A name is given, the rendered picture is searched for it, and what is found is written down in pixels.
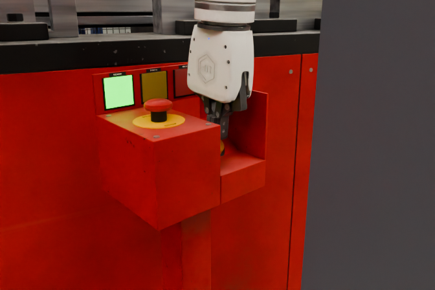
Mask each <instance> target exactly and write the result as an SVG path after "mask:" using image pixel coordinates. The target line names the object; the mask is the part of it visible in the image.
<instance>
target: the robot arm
mask: <svg viewBox="0 0 435 290"><path fill-rule="evenodd" d="M255 3H256V0H195V6H194V18H195V19H198V20H201V21H200V22H197V24H196V25H194V29H193V32H192V38H191V42H190V51H189V57H188V72H187V85H188V87H189V88H190V89H191V90H192V91H193V92H194V93H195V94H196V95H197V96H198V97H199V98H201V99H202V101H203V103H204V110H205V113H206V114H208V115H207V118H206V121H209V122H212V123H215V124H219V125H220V126H221V140H223V139H226V138H227V137H228V131H229V116H231V115H232V114H233V112H234V111H244V110H246V109H247V99H248V98H249V97H250V95H251V92H252V83H253V74H254V45H253V36H252V31H251V30H250V29H251V26H250V25H247V23H253V22H254V15H255V6H256V4H255ZM224 103H226V104H224Z"/></svg>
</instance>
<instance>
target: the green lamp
mask: <svg viewBox="0 0 435 290"><path fill-rule="evenodd" d="M104 88H105V96H106V109H109V108H113V107H120V106H126V105H131V104H133V85H132V75H129V76H119V77H113V78H104Z"/></svg>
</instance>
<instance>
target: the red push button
mask: <svg viewBox="0 0 435 290"><path fill-rule="evenodd" d="M172 107H173V104H172V102H171V101H169V100H168V99H165V98H154V99H150V100H148V101H146V102H145V103H144V108H145V110H146V111H150V112H151V121H152V122H165V121H167V112H166V111H168V110H171V108H172Z"/></svg>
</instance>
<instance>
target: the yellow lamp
mask: <svg viewBox="0 0 435 290"><path fill-rule="evenodd" d="M142 96H143V102H146V101H148V100H150V99H154V98H167V86H166V71H161V72H151V73H145V74H142Z"/></svg>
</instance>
